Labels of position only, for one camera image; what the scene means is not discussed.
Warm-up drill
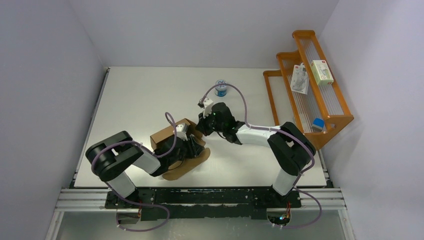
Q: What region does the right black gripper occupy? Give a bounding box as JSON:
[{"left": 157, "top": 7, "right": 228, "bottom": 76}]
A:
[{"left": 195, "top": 109, "right": 226, "bottom": 137}]

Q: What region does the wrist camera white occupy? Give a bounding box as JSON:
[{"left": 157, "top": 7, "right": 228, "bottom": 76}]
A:
[
  {"left": 197, "top": 97, "right": 214, "bottom": 118},
  {"left": 174, "top": 123, "right": 190, "bottom": 141}
]

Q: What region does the white green product box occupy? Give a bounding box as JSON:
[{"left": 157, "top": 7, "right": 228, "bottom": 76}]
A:
[{"left": 310, "top": 59, "right": 334, "bottom": 86}]

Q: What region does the blue white round tin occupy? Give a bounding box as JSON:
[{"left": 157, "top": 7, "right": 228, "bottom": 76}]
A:
[{"left": 214, "top": 79, "right": 227, "bottom": 97}]

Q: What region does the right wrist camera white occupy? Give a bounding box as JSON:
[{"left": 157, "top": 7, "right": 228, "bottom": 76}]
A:
[{"left": 197, "top": 97, "right": 214, "bottom": 118}]

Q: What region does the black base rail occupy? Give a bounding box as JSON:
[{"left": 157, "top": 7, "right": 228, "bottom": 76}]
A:
[{"left": 104, "top": 186, "right": 301, "bottom": 221}]

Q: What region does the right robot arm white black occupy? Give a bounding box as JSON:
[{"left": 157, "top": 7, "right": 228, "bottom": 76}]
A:
[{"left": 196, "top": 99, "right": 316, "bottom": 207}]

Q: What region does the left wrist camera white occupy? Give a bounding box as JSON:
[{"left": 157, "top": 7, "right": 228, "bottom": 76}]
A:
[{"left": 174, "top": 123, "right": 190, "bottom": 141}]

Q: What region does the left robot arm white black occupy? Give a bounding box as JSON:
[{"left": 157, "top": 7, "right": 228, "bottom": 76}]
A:
[{"left": 85, "top": 130, "right": 210, "bottom": 208}]

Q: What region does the orange wooden rack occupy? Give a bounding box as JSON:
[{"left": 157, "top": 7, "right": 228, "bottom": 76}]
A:
[{"left": 263, "top": 30, "right": 354, "bottom": 150}]

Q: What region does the white blister package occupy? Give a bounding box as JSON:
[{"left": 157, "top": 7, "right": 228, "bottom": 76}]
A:
[{"left": 290, "top": 62, "right": 309, "bottom": 95}]

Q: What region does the small blue white box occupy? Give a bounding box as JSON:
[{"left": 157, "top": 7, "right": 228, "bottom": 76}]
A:
[{"left": 311, "top": 118, "right": 325, "bottom": 133}]

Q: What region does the brown cardboard box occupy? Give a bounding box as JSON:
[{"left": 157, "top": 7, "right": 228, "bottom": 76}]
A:
[{"left": 150, "top": 118, "right": 211, "bottom": 181}]

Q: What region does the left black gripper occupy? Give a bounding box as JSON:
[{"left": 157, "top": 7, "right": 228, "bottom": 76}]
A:
[{"left": 168, "top": 134, "right": 205, "bottom": 165}]

